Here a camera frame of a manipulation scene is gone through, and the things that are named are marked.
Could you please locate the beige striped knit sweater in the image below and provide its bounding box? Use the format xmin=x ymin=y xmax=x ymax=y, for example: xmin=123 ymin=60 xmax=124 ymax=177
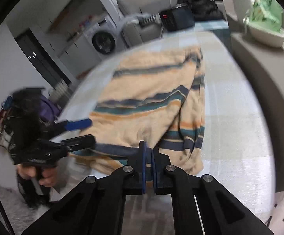
xmin=71 ymin=46 xmax=205 ymax=175

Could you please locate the black clothes pile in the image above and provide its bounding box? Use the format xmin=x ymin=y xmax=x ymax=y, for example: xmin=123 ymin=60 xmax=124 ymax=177
xmin=177 ymin=0 xmax=225 ymax=22

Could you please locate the left hand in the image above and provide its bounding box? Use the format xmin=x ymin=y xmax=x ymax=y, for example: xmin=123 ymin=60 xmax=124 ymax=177
xmin=16 ymin=164 xmax=58 ymax=187

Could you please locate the beige checked bed cover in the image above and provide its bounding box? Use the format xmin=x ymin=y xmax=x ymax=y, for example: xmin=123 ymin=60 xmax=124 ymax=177
xmin=52 ymin=32 xmax=275 ymax=234

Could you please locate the white front-load washing machine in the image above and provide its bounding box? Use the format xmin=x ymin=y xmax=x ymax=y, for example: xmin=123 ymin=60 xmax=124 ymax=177
xmin=84 ymin=14 xmax=125 ymax=60

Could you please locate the grey sofa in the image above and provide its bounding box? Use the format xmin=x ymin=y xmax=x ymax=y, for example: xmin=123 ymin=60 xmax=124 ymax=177
xmin=117 ymin=0 xmax=169 ymax=47

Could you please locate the grey side shelf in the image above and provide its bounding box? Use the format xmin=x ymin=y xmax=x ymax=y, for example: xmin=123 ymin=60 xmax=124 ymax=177
xmin=227 ymin=0 xmax=284 ymax=194

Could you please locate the black electric cooker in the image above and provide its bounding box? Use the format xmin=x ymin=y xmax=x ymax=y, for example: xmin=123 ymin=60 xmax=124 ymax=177
xmin=159 ymin=3 xmax=195 ymax=32

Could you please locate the green tissue pack in bowl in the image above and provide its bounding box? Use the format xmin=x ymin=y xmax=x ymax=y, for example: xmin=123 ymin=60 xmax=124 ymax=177
xmin=243 ymin=0 xmax=284 ymax=48

